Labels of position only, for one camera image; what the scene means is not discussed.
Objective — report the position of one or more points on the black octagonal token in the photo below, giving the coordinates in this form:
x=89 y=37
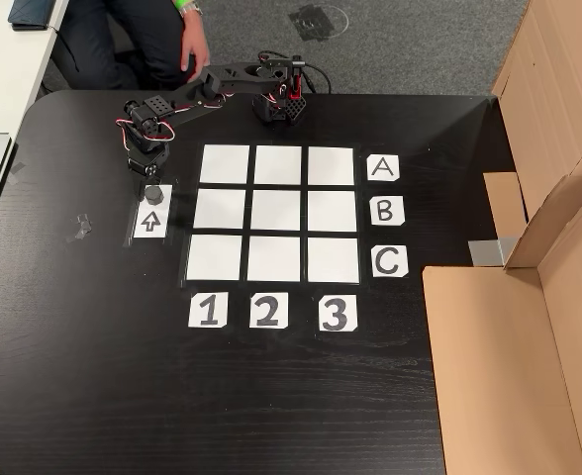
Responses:
x=154 y=196

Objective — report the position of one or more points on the white paper grid square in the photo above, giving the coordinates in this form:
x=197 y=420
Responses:
x=214 y=257
x=273 y=258
x=333 y=260
x=224 y=163
x=275 y=210
x=277 y=164
x=220 y=209
x=332 y=211
x=331 y=165

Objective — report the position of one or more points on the person's hand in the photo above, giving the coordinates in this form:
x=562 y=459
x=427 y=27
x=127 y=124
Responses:
x=194 y=44

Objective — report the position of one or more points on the paper sheet with arrow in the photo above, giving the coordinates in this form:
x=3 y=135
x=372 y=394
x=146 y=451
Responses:
x=152 y=222

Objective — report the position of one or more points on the grey tape scrap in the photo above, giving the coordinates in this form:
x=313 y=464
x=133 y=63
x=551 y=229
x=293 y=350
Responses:
x=80 y=228
x=17 y=173

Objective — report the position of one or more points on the person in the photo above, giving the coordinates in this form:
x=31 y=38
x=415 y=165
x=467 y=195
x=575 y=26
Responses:
x=123 y=39

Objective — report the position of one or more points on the paper sheet number 1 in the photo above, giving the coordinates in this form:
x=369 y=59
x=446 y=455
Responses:
x=208 y=310

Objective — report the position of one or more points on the white desk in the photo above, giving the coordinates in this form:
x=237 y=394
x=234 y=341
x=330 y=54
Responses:
x=4 y=64

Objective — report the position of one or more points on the paper sheet number 2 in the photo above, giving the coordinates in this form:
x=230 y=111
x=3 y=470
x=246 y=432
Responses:
x=268 y=310

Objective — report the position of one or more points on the dark quilted case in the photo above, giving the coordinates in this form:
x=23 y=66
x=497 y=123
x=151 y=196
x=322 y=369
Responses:
x=33 y=12

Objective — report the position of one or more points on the black floor tape patch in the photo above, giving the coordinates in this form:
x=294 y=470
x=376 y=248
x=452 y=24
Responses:
x=311 y=22

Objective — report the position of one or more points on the paper sheet number 3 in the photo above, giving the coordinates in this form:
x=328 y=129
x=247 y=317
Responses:
x=338 y=313

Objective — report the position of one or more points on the paper sheet letter A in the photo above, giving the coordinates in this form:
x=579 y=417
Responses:
x=383 y=168

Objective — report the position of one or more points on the paper sheet letter B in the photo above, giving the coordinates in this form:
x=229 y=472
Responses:
x=387 y=211

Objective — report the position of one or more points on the paper sheet letter C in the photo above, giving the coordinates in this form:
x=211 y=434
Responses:
x=390 y=261

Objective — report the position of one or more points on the large brown cardboard panel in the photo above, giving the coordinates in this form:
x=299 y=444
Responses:
x=558 y=99
x=509 y=371

